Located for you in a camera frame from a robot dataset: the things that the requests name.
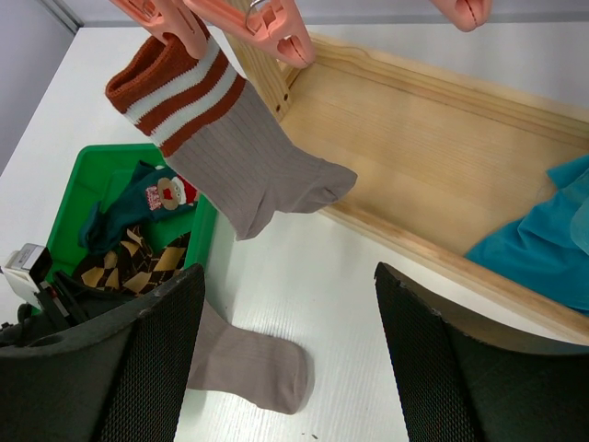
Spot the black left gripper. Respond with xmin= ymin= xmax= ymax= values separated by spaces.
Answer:
xmin=1 ymin=275 xmax=133 ymax=347

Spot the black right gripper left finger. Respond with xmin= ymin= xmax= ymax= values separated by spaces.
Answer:
xmin=1 ymin=263 xmax=205 ymax=441

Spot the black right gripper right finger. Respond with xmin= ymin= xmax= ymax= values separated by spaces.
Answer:
xmin=375 ymin=262 xmax=588 ymax=441

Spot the grey sock red striped cuff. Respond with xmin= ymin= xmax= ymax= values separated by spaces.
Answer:
xmin=105 ymin=36 xmax=357 ymax=240

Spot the pink hanger clip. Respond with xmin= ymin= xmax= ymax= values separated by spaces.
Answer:
xmin=185 ymin=0 xmax=315 ymax=69
xmin=111 ymin=0 xmax=207 ymax=59

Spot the pink round clip hanger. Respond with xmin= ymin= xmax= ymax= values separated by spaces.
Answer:
xmin=110 ymin=0 xmax=493 ymax=70

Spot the brown argyle sock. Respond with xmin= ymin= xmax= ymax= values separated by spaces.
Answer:
xmin=72 ymin=226 xmax=191 ymax=297

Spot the green plastic tray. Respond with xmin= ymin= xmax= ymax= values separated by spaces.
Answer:
xmin=47 ymin=144 xmax=217 ymax=281

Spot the dark teal christmas sock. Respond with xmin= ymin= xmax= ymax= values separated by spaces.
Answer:
xmin=78 ymin=161 xmax=199 ymax=255

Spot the teal cloth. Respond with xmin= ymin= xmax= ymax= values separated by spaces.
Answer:
xmin=466 ymin=156 xmax=588 ymax=315

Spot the wooden hanging rack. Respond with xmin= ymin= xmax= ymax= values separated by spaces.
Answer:
xmin=222 ymin=22 xmax=588 ymax=343

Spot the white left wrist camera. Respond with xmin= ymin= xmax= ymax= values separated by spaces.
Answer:
xmin=1 ymin=243 xmax=52 ymax=309

